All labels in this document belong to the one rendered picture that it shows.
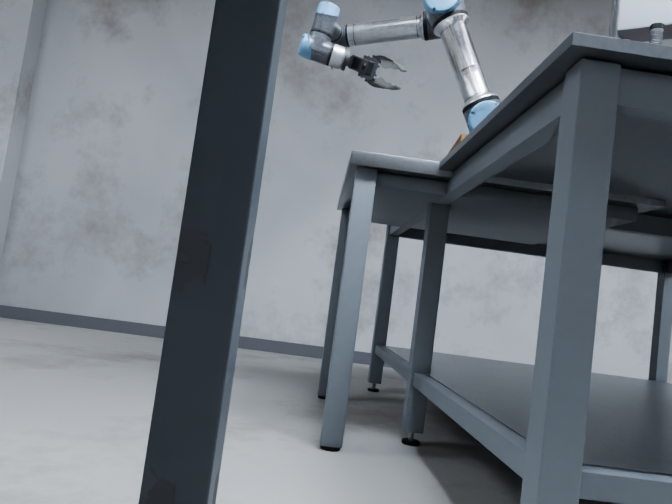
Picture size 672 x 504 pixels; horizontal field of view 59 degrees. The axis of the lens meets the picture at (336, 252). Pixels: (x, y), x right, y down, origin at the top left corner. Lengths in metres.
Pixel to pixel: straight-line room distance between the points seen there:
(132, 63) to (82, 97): 0.41
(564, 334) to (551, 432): 0.14
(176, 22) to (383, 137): 1.64
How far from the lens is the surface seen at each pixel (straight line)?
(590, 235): 0.92
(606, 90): 0.97
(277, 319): 4.01
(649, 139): 1.35
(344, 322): 1.64
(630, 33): 2.01
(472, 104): 1.87
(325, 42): 2.06
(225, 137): 0.46
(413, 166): 1.68
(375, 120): 4.20
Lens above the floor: 0.41
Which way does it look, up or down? 4 degrees up
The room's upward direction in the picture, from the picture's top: 8 degrees clockwise
